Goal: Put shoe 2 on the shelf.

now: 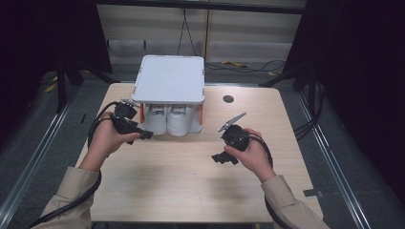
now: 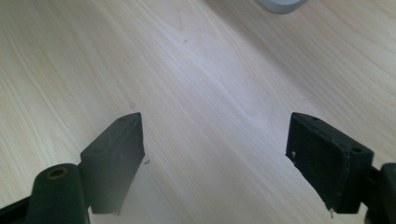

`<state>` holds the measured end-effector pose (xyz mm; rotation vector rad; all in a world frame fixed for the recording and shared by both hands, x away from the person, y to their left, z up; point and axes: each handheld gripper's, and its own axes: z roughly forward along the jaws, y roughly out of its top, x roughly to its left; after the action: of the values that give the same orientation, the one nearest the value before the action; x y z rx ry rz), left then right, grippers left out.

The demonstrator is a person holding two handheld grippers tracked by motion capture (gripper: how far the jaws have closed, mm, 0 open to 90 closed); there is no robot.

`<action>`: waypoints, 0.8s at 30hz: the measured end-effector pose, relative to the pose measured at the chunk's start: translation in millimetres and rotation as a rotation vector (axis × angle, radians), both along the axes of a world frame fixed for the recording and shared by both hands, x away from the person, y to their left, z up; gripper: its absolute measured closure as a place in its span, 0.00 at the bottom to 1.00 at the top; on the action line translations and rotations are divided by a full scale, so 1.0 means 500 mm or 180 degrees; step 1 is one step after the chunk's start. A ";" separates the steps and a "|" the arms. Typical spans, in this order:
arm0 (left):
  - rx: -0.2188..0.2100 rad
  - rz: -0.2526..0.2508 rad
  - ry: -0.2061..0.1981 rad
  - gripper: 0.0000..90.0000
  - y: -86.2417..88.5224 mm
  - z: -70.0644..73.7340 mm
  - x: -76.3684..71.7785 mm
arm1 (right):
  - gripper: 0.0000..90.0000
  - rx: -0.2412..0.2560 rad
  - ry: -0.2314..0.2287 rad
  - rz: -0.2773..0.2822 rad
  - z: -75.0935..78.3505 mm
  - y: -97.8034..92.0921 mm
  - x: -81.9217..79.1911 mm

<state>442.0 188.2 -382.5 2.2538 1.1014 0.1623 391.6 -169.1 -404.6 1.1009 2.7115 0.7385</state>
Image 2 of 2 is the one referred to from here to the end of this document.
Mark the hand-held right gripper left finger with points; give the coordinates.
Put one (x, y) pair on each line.
(115, 161)

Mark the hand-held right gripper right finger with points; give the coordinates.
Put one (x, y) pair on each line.
(327, 168)

